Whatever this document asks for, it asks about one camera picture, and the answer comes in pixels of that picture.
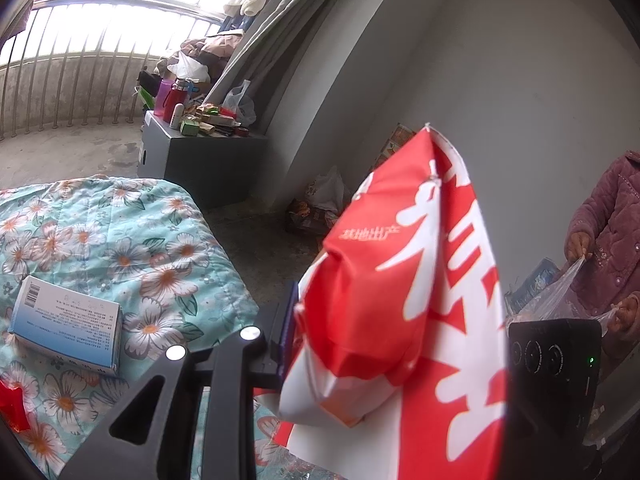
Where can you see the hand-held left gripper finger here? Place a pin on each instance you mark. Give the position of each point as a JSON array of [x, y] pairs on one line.
[[289, 320]]

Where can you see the clear plastic bag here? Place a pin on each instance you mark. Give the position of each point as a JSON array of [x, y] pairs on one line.
[[555, 295]]

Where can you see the red and white bag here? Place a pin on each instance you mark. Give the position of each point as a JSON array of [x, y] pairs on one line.
[[440, 310]]

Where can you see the bag of snack packets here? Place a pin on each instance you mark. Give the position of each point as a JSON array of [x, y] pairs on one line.
[[320, 200]]

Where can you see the floral blanket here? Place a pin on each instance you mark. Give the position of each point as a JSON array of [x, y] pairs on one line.
[[150, 260]]

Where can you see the grey cabinet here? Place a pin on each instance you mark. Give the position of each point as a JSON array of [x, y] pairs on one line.
[[200, 165]]

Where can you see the patterned board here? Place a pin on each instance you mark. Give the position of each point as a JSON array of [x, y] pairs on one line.
[[395, 145]]

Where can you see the white plastic bag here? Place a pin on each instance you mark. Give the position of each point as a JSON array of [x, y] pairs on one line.
[[240, 105]]

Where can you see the blue cardboard box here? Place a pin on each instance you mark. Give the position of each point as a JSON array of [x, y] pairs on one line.
[[65, 325]]

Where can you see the small white bottle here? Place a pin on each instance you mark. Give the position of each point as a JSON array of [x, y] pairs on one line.
[[177, 115]]

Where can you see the red bottle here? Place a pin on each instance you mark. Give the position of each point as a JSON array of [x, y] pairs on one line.
[[181, 92]]

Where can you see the pink bottle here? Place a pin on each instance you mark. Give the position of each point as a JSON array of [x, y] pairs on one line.
[[163, 97]]

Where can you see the black and green item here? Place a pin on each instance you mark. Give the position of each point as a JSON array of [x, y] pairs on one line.
[[147, 85]]

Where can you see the grey curtain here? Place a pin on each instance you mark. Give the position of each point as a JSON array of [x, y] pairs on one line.
[[280, 45]]

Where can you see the pile of clothes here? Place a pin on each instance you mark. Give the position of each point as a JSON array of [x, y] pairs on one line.
[[210, 52]]

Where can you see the red plastic wrapper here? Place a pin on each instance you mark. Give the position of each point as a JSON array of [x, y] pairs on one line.
[[12, 405]]

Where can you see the metal balcony railing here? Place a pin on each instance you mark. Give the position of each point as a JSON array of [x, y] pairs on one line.
[[75, 60]]

